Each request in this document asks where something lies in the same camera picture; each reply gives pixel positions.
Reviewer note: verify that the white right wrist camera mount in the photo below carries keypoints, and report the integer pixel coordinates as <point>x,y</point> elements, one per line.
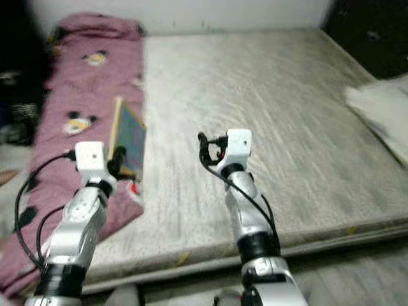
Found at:
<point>239,145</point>

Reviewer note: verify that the black tufted headboard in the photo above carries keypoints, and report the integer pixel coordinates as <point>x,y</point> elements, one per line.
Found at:
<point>370,32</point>

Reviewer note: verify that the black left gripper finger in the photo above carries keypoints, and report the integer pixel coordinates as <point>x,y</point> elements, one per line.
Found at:
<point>116,159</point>

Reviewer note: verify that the black bag with white print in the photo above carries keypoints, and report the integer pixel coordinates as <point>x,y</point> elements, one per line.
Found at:
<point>25,118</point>

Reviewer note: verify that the pink cartoon print blanket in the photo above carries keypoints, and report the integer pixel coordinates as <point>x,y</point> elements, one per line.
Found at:
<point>89,83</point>

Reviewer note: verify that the grey quilted mattress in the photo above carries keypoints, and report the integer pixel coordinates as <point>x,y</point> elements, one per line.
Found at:
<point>261,95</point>

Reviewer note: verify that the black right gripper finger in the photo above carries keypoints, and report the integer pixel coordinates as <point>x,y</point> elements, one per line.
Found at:
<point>203,146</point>

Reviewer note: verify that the grey left robot leg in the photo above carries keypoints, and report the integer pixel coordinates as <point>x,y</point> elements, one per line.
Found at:
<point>121,298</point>

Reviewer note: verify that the dotted lower mattress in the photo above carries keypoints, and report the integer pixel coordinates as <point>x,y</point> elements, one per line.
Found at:
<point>357,241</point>

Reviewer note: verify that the grey robot leg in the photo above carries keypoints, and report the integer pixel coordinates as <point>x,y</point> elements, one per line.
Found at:
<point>121,298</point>
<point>229,299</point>

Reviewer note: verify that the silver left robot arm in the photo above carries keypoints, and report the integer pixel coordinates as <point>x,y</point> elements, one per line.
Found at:
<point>80,236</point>

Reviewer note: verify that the grey right robot leg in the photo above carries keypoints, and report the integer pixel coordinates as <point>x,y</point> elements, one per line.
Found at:
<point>229,299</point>

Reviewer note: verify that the white pillow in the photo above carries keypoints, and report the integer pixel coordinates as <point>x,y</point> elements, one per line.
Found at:
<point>382,115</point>

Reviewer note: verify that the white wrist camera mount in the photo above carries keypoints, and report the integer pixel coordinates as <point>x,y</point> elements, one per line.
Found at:
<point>89,159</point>
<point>239,145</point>

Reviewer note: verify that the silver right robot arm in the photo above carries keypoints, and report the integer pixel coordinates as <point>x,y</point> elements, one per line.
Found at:
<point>245,210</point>

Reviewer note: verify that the colourful children's book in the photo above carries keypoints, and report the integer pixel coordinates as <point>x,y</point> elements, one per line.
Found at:
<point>131,137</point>

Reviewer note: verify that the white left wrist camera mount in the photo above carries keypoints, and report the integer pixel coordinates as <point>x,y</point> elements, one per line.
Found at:
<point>89,159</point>

